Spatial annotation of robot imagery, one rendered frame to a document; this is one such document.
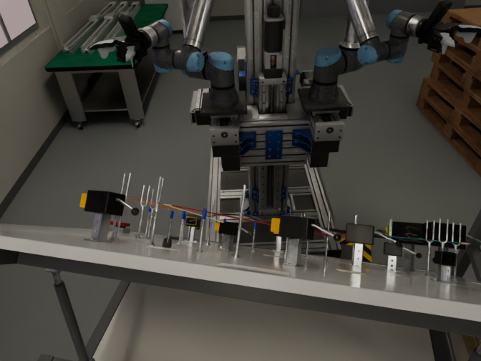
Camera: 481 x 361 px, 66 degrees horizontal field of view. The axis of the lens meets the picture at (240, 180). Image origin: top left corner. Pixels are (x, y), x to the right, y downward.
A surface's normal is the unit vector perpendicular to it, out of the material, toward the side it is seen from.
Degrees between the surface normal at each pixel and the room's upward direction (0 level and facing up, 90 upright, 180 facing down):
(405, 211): 0
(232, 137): 90
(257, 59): 90
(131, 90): 90
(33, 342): 0
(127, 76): 90
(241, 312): 0
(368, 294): 42
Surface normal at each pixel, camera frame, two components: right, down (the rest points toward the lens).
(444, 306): -0.16, -0.16
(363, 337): -0.04, -0.78
